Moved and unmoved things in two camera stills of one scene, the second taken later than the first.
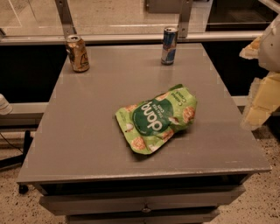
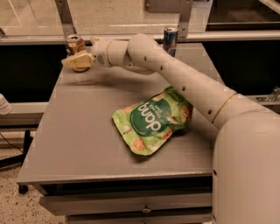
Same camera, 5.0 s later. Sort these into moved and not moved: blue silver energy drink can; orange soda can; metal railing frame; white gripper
Moved: white gripper
Not moved: blue silver energy drink can; orange soda can; metal railing frame
